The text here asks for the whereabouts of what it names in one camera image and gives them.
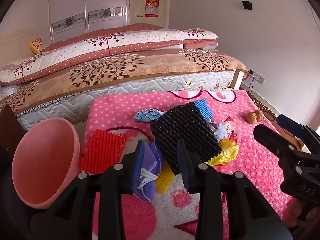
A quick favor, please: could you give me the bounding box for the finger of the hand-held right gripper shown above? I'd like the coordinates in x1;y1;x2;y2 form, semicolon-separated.
276;114;312;153
253;124;299;157

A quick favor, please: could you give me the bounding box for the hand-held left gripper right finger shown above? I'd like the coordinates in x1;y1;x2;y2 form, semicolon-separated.
176;139;293;240

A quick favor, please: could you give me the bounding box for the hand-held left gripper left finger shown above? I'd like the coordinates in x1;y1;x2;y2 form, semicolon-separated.
31;140;146;240

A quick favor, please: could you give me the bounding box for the red foam net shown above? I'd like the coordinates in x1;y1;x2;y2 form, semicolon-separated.
80;129;127;174

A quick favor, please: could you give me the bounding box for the black foam net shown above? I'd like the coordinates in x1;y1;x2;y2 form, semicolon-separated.
150;102;222;176

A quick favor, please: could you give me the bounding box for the white red snack wrapper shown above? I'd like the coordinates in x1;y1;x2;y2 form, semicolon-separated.
221;116;241;142

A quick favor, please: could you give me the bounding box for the yellow plastic wrapper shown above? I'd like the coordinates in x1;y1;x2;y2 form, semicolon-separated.
205;139;240;167

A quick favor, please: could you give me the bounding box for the pink plastic bucket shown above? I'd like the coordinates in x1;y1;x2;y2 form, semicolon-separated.
12;117;81;209

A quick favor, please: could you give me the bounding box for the yellow foam net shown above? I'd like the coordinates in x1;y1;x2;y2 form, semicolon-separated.
155;161;175;194

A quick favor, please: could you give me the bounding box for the pink polka-dot blanket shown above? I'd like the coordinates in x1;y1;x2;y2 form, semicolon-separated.
85;89;304;240

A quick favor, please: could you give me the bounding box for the crumpled silver paper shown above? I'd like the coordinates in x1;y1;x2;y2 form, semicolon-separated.
207;120;227;143

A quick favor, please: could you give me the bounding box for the blue patterned paper wrapper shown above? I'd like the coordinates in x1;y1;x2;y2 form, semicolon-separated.
134;108;167;123

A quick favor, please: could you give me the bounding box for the blue foam net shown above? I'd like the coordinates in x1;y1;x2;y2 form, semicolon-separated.
194;99;214;121

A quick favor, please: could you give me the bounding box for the white quilted mattress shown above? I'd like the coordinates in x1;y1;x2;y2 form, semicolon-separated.
0;70;237;132

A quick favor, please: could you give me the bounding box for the bed with floral bedding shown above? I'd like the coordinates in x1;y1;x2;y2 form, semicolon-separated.
0;49;249;117

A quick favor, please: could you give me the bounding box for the folded tree-print quilt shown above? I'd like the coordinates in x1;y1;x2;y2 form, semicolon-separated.
0;24;219;85

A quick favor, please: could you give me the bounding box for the dark wooden nightstand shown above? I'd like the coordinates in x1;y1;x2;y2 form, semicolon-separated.
0;104;26;157

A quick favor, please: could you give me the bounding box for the yellow pillow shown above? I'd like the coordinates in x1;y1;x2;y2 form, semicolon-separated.
29;38;46;54

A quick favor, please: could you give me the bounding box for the white wardrobe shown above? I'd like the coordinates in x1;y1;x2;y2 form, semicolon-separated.
49;0;132;44

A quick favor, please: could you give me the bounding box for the cream headboard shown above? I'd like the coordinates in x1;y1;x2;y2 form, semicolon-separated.
0;26;51;64

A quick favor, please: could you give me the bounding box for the black cable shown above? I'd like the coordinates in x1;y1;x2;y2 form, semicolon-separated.
244;70;278;120

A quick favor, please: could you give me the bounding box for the wooden bed frame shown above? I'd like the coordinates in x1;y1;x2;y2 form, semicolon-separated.
232;70;244;91

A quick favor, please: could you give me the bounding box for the red wall calendar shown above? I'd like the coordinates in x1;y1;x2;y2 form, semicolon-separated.
145;0;160;18

